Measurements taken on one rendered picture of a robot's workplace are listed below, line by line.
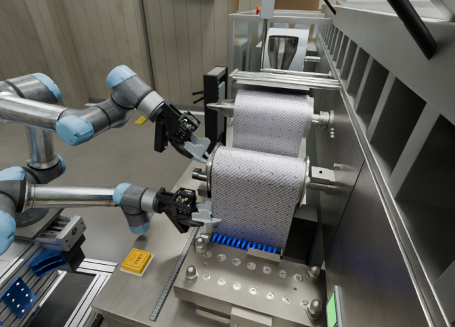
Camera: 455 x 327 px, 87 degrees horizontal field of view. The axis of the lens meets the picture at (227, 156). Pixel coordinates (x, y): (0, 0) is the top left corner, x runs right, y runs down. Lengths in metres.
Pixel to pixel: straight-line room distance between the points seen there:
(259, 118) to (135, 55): 3.85
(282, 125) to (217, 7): 3.32
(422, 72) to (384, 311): 0.29
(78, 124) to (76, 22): 4.28
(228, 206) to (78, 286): 1.32
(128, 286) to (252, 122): 0.66
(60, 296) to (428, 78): 1.87
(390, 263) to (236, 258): 0.49
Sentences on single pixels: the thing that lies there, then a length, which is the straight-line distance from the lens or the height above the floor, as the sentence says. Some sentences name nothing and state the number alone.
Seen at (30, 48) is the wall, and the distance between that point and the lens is 5.65.
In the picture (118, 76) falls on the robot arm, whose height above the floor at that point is 1.49.
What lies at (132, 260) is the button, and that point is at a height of 0.92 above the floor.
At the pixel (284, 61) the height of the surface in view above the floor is 1.43.
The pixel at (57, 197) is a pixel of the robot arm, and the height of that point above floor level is 1.14.
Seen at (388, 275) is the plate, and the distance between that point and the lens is 0.37.
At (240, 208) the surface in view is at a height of 1.16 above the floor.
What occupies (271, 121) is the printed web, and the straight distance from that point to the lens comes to 0.81.
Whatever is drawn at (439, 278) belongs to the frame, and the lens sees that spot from 0.30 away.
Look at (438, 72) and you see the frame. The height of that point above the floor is 1.61.
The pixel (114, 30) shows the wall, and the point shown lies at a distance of 4.61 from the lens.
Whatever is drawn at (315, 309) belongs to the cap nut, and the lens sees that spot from 0.70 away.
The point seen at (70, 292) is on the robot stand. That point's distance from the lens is 1.87.
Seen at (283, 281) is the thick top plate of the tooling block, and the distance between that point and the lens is 0.76.
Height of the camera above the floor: 1.67
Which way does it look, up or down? 33 degrees down
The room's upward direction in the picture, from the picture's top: 2 degrees clockwise
